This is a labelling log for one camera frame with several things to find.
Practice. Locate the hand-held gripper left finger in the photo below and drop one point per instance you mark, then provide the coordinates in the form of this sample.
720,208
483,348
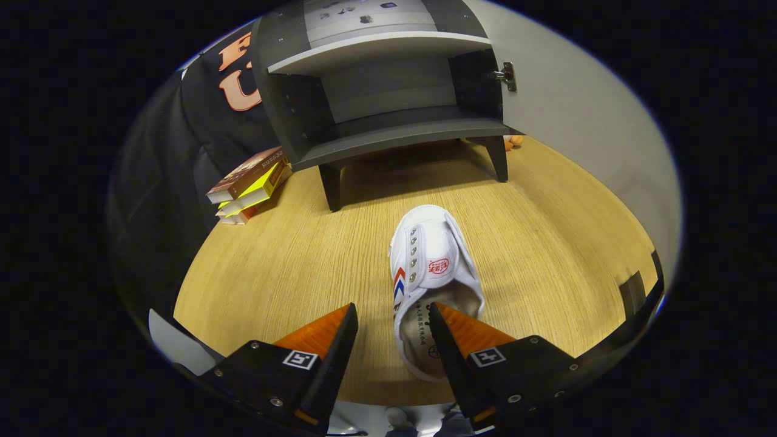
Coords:
334,370

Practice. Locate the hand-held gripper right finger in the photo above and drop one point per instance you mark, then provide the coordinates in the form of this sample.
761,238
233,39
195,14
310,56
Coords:
452,370

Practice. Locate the white canvas shoe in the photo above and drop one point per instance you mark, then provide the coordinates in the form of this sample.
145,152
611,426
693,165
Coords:
434,243

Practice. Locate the dark grey shoe cabinet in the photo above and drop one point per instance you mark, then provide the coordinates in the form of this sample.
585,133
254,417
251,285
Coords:
394,130

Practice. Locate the beige shoe cabinet door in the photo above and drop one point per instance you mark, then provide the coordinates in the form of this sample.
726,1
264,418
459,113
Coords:
576,109

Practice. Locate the silver door hinge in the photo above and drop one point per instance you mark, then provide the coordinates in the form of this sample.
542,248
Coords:
507,76

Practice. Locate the red orange book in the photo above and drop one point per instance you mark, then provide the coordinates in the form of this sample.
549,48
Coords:
249,213

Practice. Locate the brown cover book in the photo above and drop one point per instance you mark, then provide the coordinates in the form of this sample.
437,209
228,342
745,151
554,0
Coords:
249,173

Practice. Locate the small orange toy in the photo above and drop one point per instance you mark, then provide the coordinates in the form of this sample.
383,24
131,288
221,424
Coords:
515,141

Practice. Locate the black backdrop cloth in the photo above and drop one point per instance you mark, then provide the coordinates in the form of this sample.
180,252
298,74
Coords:
158,182

